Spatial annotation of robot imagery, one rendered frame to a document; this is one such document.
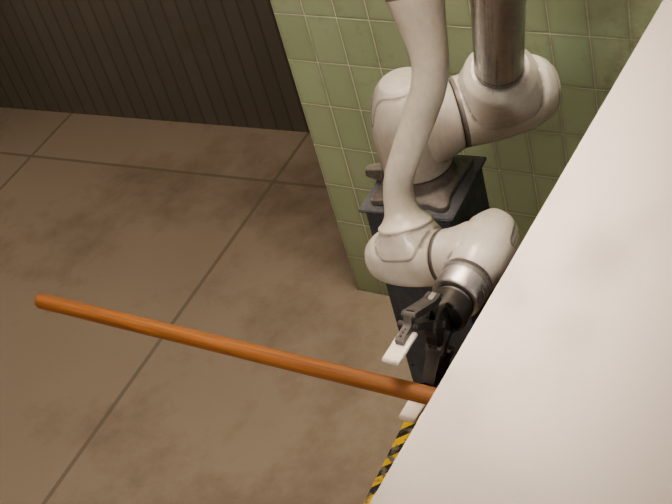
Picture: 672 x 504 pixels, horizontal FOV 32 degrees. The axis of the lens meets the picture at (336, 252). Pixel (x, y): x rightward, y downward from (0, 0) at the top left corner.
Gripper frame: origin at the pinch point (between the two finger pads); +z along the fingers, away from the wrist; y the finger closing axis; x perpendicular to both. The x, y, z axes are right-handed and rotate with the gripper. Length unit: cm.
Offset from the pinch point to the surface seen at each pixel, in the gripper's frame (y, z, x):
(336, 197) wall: 79, -123, 102
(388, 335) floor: 119, -107, 84
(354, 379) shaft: -0.9, 1.4, 7.7
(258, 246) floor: 119, -134, 151
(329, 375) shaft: -0.5, 1.6, 12.5
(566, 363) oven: -91, 64, -62
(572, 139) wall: 45, -123, 22
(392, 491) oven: -91, 74, -57
